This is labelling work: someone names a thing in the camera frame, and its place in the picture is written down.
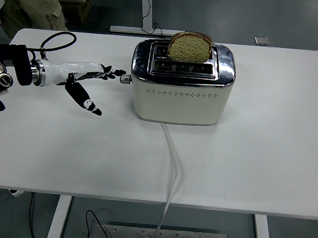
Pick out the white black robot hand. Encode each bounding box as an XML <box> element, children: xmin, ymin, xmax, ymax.
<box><xmin>38</xmin><ymin>57</ymin><xmax>128</xmax><ymax>119</ymax></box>

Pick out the grey toaster lever knob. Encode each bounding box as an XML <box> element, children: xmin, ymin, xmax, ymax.
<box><xmin>119</xmin><ymin>73</ymin><xmax>132</xmax><ymax>85</ymax></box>

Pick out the cream chrome two-slot toaster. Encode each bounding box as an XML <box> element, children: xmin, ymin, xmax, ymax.
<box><xmin>125</xmin><ymin>36</ymin><xmax>239</xmax><ymax>129</ymax></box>

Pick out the brown cardboard box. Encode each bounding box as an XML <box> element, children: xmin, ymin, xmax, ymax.
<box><xmin>57</xmin><ymin>0</ymin><xmax>92</xmax><ymax>26</ymax></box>

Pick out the person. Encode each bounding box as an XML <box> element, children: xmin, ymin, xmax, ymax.
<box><xmin>0</xmin><ymin>0</ymin><xmax>71</xmax><ymax>43</ymax></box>

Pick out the white desk stand with foot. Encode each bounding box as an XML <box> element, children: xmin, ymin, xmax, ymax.
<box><xmin>109</xmin><ymin>0</ymin><xmax>174</xmax><ymax>39</ymax></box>

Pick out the brown bread slice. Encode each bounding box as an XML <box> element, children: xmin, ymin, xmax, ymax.
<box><xmin>166</xmin><ymin>29</ymin><xmax>214</xmax><ymax>65</ymax></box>

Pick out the grey floor socket plate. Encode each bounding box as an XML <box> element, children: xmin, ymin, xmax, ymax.
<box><xmin>253</xmin><ymin>36</ymin><xmax>270</xmax><ymax>46</ymax></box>

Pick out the black cable on desk stand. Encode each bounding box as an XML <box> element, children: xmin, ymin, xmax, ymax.
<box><xmin>140</xmin><ymin>0</ymin><xmax>166</xmax><ymax>37</ymax></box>

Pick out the white toaster power cable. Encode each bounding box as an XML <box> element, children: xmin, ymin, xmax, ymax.
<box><xmin>150</xmin><ymin>121</ymin><xmax>186</xmax><ymax>238</ymax></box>

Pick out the thin black cable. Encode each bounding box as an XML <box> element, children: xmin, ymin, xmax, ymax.
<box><xmin>26</xmin><ymin>192</ymin><xmax>42</xmax><ymax>238</ymax></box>

